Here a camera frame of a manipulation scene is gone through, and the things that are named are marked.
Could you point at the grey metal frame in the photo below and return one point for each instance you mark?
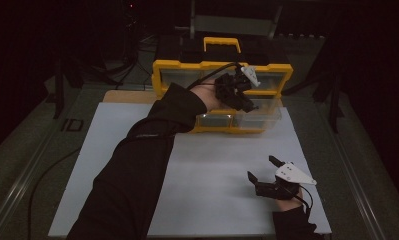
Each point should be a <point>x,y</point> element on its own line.
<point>233,25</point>

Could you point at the wooden board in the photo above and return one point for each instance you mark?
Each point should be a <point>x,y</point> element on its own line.
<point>130,96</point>

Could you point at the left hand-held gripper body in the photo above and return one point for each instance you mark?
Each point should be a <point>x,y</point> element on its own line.
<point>230,88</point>

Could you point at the clear plastic drawer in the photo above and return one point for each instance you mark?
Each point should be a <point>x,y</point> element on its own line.
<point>208,74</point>
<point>263,116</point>
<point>215,120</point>

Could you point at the white board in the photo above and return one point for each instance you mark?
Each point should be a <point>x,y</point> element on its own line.
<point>220,166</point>

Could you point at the person's left hand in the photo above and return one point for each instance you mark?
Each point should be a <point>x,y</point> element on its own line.
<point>207,95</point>

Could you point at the metal table rail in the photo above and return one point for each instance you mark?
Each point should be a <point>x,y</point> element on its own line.
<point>17,193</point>
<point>360,193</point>

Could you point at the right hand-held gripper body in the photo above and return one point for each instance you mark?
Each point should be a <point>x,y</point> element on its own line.
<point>292,175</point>

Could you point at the person's right hand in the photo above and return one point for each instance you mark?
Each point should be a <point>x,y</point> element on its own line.
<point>288,204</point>

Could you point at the black metal stand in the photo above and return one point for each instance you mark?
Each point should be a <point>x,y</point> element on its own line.
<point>335,100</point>
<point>58,93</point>

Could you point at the yellow plastic organizer box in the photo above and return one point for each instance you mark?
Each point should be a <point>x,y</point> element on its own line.
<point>173,65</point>

